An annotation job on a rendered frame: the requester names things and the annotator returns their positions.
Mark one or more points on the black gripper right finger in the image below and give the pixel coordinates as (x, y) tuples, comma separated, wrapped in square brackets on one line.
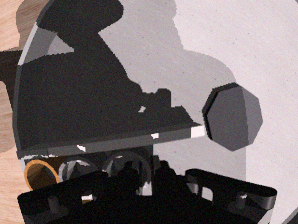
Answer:
[(244, 198)]

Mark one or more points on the bronze metal sleeve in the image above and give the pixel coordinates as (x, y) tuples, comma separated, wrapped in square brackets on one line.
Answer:
[(36, 175)]

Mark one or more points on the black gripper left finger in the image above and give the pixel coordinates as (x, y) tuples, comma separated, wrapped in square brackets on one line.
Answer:
[(52, 202)]

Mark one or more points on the grey metal sleeve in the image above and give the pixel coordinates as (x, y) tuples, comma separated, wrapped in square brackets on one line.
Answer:
[(138, 152), (69, 170)]

